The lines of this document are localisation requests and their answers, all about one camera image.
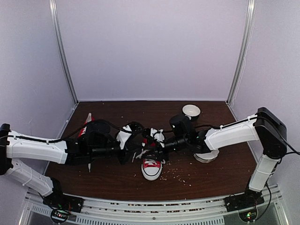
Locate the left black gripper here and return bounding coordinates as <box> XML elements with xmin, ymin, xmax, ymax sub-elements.
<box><xmin>89</xmin><ymin>139</ymin><xmax>143</xmax><ymax>165</ymax></box>

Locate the white scalloped ceramic bowl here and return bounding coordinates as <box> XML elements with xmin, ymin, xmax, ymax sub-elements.
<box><xmin>193</xmin><ymin>150</ymin><xmax>219</xmax><ymax>163</ymax></box>

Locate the aluminium front rail frame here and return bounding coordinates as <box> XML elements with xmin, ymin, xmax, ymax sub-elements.
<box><xmin>20</xmin><ymin>185</ymin><xmax>289</xmax><ymax>225</ymax></box>

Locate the left aluminium corner post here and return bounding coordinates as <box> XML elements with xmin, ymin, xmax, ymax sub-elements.
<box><xmin>49</xmin><ymin>0</ymin><xmax>79</xmax><ymax>105</ymax></box>

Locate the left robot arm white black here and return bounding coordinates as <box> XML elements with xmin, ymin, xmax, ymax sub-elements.
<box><xmin>0</xmin><ymin>120</ymin><xmax>144</xmax><ymax>208</ymax></box>

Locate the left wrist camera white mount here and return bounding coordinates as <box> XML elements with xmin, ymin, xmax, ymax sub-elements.
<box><xmin>116</xmin><ymin>121</ymin><xmax>144</xmax><ymax>150</ymax></box>

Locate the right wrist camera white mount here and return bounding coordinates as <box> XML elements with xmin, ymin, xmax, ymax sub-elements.
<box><xmin>142</xmin><ymin>128</ymin><xmax>165</xmax><ymax>148</ymax></box>

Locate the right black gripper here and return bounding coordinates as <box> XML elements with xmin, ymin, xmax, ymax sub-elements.
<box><xmin>141</xmin><ymin>135</ymin><xmax>188</xmax><ymax>162</ymax></box>

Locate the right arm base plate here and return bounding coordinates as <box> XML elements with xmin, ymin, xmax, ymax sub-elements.
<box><xmin>224</xmin><ymin>193</ymin><xmax>264</xmax><ymax>212</ymax></box>

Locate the aluminium corner post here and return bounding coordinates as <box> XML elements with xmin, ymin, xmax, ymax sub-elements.
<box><xmin>49</xmin><ymin>0</ymin><xmax>79</xmax><ymax>105</ymax></box>
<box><xmin>227</xmin><ymin>0</ymin><xmax>256</xmax><ymax>106</ymax></box>

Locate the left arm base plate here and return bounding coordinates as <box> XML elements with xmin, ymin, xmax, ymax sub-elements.
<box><xmin>43</xmin><ymin>195</ymin><xmax>84</xmax><ymax>213</ymax></box>

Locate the right aluminium corner post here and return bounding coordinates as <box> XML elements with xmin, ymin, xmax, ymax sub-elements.
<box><xmin>227</xmin><ymin>0</ymin><xmax>256</xmax><ymax>106</ymax></box>

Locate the red canvas sneaker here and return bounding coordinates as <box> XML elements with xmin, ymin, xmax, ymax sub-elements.
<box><xmin>136</xmin><ymin>146</ymin><xmax>163</xmax><ymax>181</ymax></box>
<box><xmin>78</xmin><ymin>113</ymin><xmax>94</xmax><ymax>138</ymax></box>

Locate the black bowl white inside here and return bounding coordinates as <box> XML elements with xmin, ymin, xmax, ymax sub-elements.
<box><xmin>182</xmin><ymin>104</ymin><xmax>201</xmax><ymax>122</ymax></box>

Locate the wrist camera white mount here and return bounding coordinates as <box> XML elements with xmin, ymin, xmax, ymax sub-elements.
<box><xmin>142</xmin><ymin>128</ymin><xmax>165</xmax><ymax>148</ymax></box>
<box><xmin>116</xmin><ymin>121</ymin><xmax>144</xmax><ymax>150</ymax></box>

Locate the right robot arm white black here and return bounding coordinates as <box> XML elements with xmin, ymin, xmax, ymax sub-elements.
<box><xmin>150</xmin><ymin>107</ymin><xmax>299</xmax><ymax>207</ymax></box>

